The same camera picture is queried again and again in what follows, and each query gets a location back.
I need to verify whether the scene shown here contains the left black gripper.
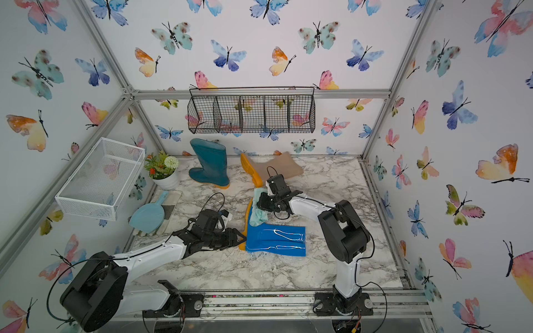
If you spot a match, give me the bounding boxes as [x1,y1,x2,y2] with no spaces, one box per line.
[203,228,248,249]

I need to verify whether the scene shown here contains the mint green fluffy cloth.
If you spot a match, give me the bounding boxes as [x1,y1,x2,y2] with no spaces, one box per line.
[248,188,269,227]

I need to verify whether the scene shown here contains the blue rubber boot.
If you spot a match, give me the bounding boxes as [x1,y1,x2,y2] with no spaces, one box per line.
[239,200,306,258]

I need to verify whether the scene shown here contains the teal green rubber boot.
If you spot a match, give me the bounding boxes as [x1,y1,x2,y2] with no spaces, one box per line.
[189,138,230,189]

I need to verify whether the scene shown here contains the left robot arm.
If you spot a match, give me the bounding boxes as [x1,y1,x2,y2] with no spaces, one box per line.
[59,209,247,332]

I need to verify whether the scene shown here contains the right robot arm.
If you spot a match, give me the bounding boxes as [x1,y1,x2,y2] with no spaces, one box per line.
[257,174,374,298]

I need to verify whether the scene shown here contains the beige rubber boot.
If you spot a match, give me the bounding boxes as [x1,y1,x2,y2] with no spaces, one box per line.
[240,152,303,188]

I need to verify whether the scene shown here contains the potted plant white pot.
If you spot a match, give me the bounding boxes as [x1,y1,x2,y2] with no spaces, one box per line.
[144,151,179,190]

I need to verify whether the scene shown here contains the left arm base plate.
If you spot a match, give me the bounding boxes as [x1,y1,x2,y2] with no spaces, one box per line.
[142,294,205,319]

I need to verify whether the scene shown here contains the black wire wall basket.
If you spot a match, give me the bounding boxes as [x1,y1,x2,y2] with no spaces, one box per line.
[186,86,316,135]

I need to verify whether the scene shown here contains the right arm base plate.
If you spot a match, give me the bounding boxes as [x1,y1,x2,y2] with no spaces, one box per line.
[312,291,373,316]

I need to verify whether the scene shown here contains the white mesh wall basket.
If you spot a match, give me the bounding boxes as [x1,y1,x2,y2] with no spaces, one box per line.
[55,137,146,221]

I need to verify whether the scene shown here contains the aluminium front rail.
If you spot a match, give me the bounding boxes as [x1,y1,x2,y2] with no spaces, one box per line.
[94,287,433,327]

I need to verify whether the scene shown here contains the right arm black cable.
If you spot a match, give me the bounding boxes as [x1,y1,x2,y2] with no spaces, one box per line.
[266,166,389,333]

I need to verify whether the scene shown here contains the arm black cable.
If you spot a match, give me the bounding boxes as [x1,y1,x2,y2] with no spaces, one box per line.
[266,166,389,333]
[45,191,228,323]

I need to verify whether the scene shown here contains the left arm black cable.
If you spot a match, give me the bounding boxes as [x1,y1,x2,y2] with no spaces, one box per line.
[45,191,228,323]

